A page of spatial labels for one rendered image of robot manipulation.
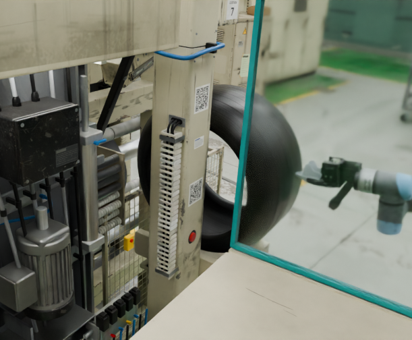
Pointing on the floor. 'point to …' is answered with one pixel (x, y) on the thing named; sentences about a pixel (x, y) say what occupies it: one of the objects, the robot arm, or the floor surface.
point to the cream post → (160, 107)
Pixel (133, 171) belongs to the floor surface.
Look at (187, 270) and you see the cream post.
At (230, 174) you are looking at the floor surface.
